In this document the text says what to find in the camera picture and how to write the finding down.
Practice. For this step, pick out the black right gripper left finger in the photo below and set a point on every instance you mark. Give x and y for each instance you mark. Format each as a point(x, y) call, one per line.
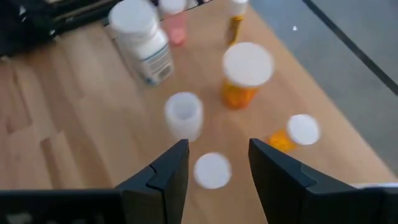
point(155, 193)

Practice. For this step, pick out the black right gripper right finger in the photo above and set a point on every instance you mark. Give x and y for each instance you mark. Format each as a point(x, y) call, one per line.
point(280, 193)

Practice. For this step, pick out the pink pill bottle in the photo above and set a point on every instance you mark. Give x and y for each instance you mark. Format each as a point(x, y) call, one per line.
point(212, 170)
point(177, 31)

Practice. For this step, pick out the small orange pill bottle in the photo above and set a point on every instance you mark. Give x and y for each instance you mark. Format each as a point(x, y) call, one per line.
point(303, 129)

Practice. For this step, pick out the plain white bottle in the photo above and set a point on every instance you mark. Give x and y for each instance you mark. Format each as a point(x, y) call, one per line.
point(183, 115)

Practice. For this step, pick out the wide orange pill bottle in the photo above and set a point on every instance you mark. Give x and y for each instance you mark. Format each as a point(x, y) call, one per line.
point(247, 65)

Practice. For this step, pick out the white bottle blue label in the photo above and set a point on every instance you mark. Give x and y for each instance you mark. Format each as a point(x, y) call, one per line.
point(140, 37)

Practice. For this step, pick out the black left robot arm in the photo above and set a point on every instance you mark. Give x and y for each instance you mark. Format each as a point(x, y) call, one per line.
point(25, 31)

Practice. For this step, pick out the wooden shelf black metal legs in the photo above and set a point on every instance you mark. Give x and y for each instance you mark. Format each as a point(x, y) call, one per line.
point(202, 71)

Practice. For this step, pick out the thin amber vial white cap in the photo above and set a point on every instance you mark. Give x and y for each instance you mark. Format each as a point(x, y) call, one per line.
point(234, 28)

